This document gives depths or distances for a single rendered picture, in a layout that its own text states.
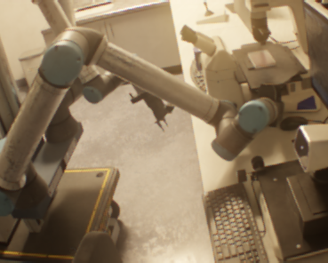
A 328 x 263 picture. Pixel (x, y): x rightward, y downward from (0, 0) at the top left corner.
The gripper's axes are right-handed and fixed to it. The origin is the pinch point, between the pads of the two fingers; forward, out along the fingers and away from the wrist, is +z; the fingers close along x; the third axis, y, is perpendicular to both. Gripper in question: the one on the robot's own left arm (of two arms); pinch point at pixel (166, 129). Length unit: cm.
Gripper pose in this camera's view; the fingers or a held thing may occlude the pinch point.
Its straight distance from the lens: 185.6
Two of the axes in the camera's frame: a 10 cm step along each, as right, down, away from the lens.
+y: 8.1, -3.5, -4.8
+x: 2.9, -4.7, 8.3
